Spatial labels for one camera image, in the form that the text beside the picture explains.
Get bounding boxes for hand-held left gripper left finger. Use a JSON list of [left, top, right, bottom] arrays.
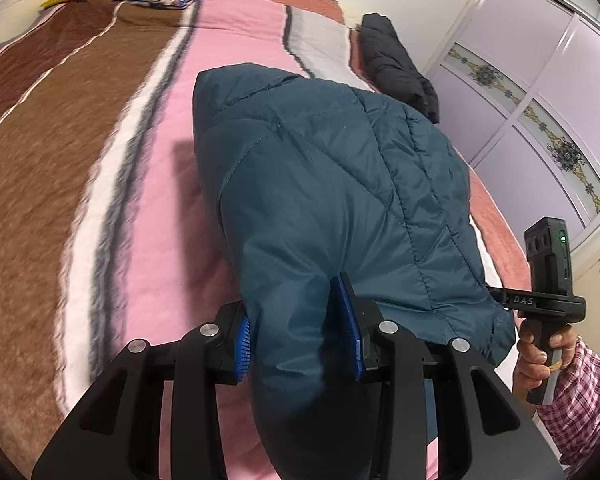
[[30, 300, 253, 480]]

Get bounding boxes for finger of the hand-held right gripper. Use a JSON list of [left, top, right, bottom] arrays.
[[484, 285, 512, 307]]

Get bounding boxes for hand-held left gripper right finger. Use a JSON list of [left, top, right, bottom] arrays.
[[330, 271, 563, 480]]

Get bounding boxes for teal quilted jacket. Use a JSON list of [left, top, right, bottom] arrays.
[[192, 62, 516, 480]]

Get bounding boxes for person's right forearm plaid sleeve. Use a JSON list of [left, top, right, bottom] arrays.
[[535, 340, 600, 480]]

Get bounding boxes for person's right hand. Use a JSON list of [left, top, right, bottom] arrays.
[[512, 317, 581, 396]]

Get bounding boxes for lilac wardrobe with floral trim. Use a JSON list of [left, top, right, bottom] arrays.
[[427, 0, 600, 341]]

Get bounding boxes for black folded jacket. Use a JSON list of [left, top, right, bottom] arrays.
[[360, 12, 441, 125]]

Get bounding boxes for striped brown pink blanket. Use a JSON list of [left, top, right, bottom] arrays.
[[0, 0, 536, 480]]

